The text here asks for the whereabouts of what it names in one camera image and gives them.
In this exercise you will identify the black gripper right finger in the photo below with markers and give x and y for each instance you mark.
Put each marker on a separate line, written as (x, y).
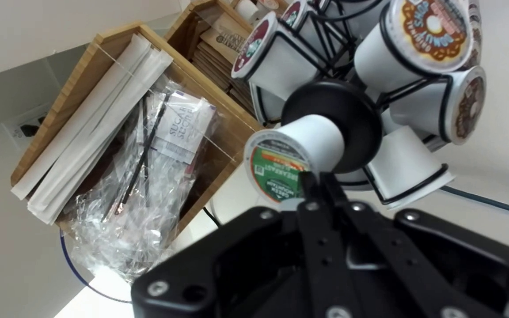
(443, 270)

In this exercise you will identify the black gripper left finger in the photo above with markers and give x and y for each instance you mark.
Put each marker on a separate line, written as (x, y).
(256, 265)

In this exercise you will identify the green lid white coffee pod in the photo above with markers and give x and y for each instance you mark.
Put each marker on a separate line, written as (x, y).
(302, 146)

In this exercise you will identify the clear plastic cutlery bag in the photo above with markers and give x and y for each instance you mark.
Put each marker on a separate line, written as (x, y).
(150, 194)

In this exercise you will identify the wooden condiment organizer box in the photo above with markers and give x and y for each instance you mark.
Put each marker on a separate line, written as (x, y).
(231, 125)

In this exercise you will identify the brown lid white coffee pod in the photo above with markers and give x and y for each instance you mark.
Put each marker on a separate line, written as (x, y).
(443, 106)

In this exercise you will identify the red lid white coffee pod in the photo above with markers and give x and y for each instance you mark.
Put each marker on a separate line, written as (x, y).
(279, 58)

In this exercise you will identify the white paper wrapped straws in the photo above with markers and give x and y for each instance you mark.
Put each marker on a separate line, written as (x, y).
(97, 116)

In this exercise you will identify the brown box of packets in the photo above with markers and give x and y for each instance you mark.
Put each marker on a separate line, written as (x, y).
(222, 46)

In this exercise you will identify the donut lid white coffee pod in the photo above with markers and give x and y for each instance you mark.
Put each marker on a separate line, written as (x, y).
(434, 28)

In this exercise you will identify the white wall outlet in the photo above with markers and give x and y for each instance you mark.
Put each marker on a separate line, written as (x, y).
(28, 122)

